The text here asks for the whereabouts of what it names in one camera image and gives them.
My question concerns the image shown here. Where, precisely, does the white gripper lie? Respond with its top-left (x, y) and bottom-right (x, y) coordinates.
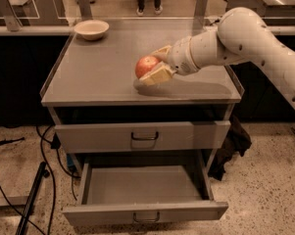
top-left (139, 36), bottom-right (200, 86)

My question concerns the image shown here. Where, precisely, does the black cloth bag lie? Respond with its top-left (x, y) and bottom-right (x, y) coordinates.
top-left (209, 116), bottom-right (252, 181)

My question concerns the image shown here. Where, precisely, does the open lower grey drawer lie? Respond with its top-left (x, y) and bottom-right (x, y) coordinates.
top-left (63, 161), bottom-right (228, 226)

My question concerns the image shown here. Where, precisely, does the clear acrylic barrier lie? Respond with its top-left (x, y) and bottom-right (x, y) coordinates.
top-left (0, 0), bottom-right (295, 32)

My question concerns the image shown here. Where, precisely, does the red apple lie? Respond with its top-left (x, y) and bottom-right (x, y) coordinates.
top-left (135, 56), bottom-right (160, 78)

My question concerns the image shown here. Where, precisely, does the white bowl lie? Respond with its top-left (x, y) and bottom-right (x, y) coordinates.
top-left (74, 20), bottom-right (109, 41)

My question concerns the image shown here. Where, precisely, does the closed upper grey drawer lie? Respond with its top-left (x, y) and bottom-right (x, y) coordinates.
top-left (55, 120), bottom-right (230, 154)

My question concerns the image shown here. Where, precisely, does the black floor cable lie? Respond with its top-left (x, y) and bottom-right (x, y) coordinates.
top-left (0, 124), bottom-right (81, 235)

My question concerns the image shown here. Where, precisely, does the black bar on floor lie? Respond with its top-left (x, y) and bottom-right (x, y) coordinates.
top-left (16, 162), bottom-right (48, 235)

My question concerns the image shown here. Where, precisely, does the far left grey counter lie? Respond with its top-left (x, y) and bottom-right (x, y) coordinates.
top-left (0, 0), bottom-right (69, 26)

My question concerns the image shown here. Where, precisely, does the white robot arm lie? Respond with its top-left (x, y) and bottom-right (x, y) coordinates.
top-left (139, 7), bottom-right (295, 110)

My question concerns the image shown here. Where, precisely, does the grey metal drawer cabinet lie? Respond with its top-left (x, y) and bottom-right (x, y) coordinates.
top-left (41, 19), bottom-right (243, 167)

